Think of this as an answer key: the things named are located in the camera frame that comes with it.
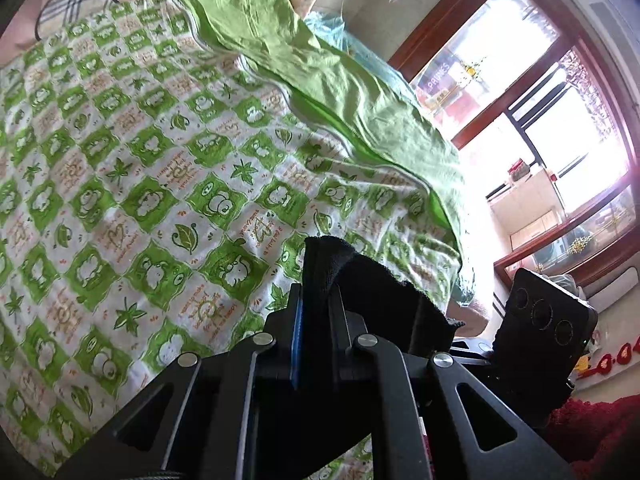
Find black pants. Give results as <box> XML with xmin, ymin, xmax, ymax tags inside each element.
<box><xmin>254</xmin><ymin>236</ymin><xmax>459</xmax><ymax>479</ymax></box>

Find wooden windowsill cabinet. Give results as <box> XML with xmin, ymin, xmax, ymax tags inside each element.
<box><xmin>492</xmin><ymin>167</ymin><xmax>639</xmax><ymax>297</ymax></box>

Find red garment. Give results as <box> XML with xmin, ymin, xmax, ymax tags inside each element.
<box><xmin>540</xmin><ymin>394</ymin><xmax>640</xmax><ymax>479</ymax></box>

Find green checkered bed sheet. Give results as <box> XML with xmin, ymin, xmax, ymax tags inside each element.
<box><xmin>1</xmin><ymin>0</ymin><xmax>463</xmax><ymax>476</ymax></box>

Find wooden framed window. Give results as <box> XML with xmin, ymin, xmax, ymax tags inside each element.
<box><xmin>390</xmin><ymin>0</ymin><xmax>637</xmax><ymax>207</ymax></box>

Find light blue cloth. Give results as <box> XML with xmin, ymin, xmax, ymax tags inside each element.
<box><xmin>304</xmin><ymin>11</ymin><xmax>437</xmax><ymax>127</ymax></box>

